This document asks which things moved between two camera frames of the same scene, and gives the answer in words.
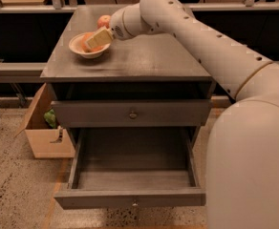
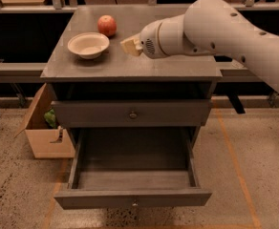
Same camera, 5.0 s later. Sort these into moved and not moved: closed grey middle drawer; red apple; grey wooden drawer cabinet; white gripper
Moved: white gripper
Not moved: grey wooden drawer cabinet; red apple; closed grey middle drawer
